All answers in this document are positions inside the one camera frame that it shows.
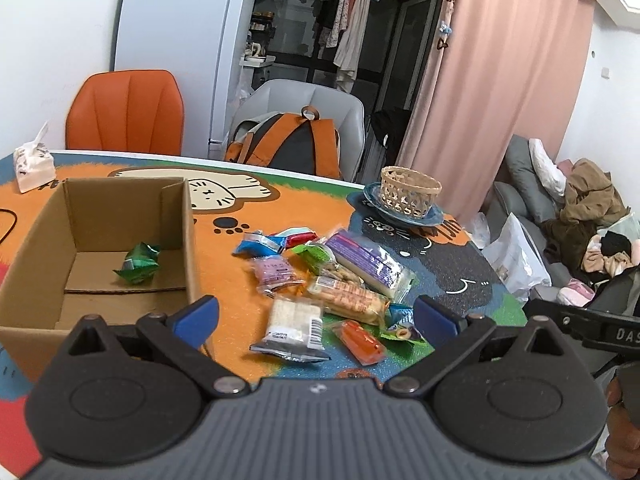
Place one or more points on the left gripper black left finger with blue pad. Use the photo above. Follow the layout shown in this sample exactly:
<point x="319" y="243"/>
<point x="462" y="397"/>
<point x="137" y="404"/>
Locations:
<point x="124" y="393"/>

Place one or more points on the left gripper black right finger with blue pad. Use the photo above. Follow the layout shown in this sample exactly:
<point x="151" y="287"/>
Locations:
<point x="512" y="394"/>

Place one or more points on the green biscuit snack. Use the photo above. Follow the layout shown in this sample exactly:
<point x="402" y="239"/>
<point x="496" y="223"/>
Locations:
<point x="140" y="264"/>

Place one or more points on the blue green candy packet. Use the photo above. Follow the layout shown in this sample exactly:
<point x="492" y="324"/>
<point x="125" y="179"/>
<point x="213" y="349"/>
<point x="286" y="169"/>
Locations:
<point x="397" y="325"/>

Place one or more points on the orange red snack packet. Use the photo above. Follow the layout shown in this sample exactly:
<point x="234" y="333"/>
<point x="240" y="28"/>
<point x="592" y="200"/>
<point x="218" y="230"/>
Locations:
<point x="364" y="347"/>

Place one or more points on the white cake snack pack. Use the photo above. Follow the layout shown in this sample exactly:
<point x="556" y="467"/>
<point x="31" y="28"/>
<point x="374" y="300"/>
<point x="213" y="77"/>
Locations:
<point x="294" y="331"/>

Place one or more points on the pink snack packet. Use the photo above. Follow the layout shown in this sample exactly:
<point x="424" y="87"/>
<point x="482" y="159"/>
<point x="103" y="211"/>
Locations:
<point x="274" y="272"/>

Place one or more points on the purple white wafer pack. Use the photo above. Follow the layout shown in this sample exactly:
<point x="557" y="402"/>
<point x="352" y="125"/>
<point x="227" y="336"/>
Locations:
<point x="372" y="263"/>

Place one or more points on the long cracker pack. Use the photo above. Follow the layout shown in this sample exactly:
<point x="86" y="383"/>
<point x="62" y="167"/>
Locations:
<point x="348" y="300"/>

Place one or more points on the green snack packet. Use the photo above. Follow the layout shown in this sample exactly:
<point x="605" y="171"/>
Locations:
<point x="317" y="256"/>

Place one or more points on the right hand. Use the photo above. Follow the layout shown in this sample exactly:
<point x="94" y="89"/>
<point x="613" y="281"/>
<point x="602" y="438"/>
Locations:
<point x="623" y="439"/>

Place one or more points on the white plastic bag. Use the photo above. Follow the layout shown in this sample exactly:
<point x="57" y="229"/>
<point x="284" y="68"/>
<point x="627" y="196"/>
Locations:
<point x="516" y="260"/>

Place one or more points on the brown clothes pile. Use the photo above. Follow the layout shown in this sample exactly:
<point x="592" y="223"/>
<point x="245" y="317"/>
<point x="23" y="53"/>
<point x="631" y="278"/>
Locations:
<point x="591" y="202"/>

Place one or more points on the brown cardboard box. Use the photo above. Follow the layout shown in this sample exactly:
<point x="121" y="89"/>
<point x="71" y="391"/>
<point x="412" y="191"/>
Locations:
<point x="66" y="267"/>

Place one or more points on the grey sofa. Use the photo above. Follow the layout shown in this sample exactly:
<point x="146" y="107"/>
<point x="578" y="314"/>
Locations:
<point x="531" y="186"/>

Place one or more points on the blue snack packet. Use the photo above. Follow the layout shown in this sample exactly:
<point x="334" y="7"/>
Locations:
<point x="256" y="245"/>

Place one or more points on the colourful cat table mat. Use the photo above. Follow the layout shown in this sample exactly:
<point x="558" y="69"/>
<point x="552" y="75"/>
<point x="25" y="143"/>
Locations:
<point x="450" y="269"/>

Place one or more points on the red white snack packet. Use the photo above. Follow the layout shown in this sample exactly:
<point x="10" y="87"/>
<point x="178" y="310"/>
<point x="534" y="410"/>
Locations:
<point x="293" y="237"/>

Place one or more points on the woven wicker basket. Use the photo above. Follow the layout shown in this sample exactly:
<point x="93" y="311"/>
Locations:
<point x="401" y="185"/>

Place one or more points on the tissue pack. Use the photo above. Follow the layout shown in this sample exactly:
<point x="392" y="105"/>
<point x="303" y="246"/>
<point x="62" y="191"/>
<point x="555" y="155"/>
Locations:
<point x="33" y="163"/>

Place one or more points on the blue ceramic plate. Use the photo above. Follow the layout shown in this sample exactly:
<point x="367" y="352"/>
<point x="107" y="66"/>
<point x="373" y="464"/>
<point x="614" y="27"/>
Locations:
<point x="401" y="215"/>

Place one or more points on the orange chair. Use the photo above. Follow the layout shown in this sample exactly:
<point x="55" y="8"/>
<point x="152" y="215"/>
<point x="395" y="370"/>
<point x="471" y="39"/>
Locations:
<point x="136" y="111"/>

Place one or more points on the pink curtain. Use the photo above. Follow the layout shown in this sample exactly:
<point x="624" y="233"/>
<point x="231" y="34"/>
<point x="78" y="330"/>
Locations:
<point x="507" y="67"/>

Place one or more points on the orange black backpack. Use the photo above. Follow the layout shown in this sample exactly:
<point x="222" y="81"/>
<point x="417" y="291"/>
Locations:
<point x="302" y="142"/>

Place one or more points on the grey chair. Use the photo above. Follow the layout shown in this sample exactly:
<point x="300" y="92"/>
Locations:
<point x="290" y="96"/>

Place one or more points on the white mug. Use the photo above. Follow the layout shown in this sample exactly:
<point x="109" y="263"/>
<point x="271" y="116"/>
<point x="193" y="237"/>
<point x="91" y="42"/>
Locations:
<point x="254" y="50"/>

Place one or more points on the white refrigerator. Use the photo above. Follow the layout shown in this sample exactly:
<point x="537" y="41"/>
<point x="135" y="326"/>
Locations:
<point x="202" y="43"/>

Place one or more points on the hanging clothes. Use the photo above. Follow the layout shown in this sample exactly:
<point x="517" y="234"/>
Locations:
<point x="340" y="27"/>

